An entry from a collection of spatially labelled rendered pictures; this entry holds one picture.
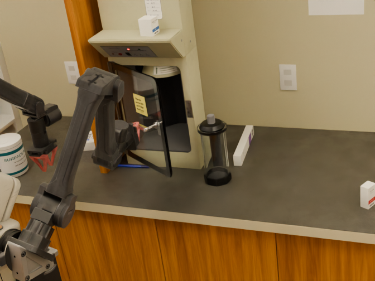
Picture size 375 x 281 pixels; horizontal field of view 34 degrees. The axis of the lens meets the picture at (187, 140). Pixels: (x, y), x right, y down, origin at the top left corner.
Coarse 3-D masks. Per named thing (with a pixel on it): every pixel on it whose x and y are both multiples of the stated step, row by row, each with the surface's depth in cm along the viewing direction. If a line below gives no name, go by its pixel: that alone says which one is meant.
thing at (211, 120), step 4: (208, 116) 222; (212, 116) 222; (204, 120) 226; (208, 120) 223; (212, 120) 223; (216, 120) 225; (220, 120) 225; (200, 124) 225; (204, 124) 224; (208, 124) 223; (212, 124) 223; (216, 124) 222; (220, 124) 222; (200, 128) 224; (204, 128) 222; (208, 128) 221; (212, 128) 221; (216, 128) 221; (220, 128) 222
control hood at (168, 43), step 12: (96, 36) 223; (108, 36) 221; (120, 36) 219; (132, 36) 217; (144, 36) 216; (156, 36) 214; (168, 36) 212; (180, 36) 217; (96, 48) 225; (156, 48) 216; (168, 48) 214; (180, 48) 217
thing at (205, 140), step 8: (224, 128) 222; (200, 136) 226; (208, 136) 222; (216, 136) 222; (224, 136) 225; (208, 144) 224; (216, 144) 223; (224, 144) 226; (208, 152) 225; (216, 152) 225; (224, 152) 227; (208, 160) 227; (216, 160) 226; (224, 160) 228; (208, 168) 229; (216, 168) 228; (224, 168) 229; (208, 176) 231; (216, 176) 229; (224, 176) 230
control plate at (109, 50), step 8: (104, 48) 223; (112, 48) 222; (120, 48) 221; (128, 48) 220; (136, 48) 219; (144, 48) 217; (112, 56) 230; (120, 56) 229; (128, 56) 227; (136, 56) 226; (144, 56) 225; (152, 56) 223
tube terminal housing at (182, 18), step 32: (128, 0) 220; (160, 0) 216; (192, 32) 227; (128, 64) 233; (160, 64) 228; (192, 64) 229; (192, 96) 230; (192, 128) 236; (128, 160) 254; (192, 160) 243
